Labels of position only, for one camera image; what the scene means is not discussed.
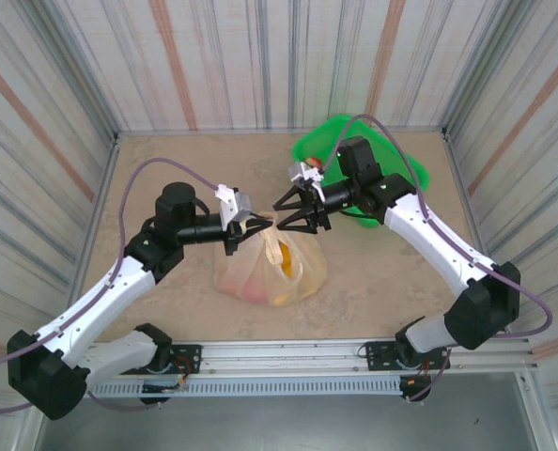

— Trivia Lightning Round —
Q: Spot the translucent printed plastic bag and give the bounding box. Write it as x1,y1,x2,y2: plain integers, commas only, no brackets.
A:
212,210,330,309

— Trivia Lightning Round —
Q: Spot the fake yellow mango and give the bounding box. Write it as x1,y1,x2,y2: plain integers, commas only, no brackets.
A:
278,241,295,276

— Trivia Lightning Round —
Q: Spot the green plastic basket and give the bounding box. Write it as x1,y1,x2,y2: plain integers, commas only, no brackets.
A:
291,114,431,230

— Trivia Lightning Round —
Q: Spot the purple cable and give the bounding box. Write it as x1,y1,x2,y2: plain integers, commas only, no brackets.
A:
319,114,553,403
0,158,222,414

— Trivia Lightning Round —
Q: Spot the metal frame rail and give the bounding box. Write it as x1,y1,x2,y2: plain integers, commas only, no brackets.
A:
82,132,123,290
441,125,513,335

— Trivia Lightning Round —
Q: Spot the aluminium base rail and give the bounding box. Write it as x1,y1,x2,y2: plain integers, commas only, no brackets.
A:
85,334,541,377

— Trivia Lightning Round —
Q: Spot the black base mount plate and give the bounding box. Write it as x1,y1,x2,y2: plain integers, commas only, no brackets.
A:
362,340,451,373
163,344,203,375

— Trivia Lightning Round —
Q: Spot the grey slotted cable duct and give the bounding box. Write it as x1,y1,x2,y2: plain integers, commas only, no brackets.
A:
93,377,405,399

